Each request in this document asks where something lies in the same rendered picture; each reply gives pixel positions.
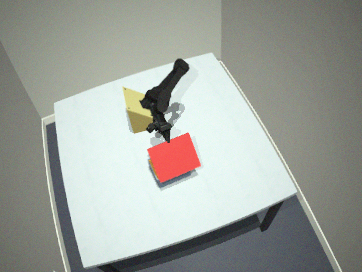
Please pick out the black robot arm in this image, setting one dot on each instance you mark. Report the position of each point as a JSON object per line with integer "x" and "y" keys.
{"x": 157, "y": 98}

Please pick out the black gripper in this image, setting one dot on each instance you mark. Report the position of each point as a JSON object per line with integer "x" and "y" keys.
{"x": 164, "y": 127}

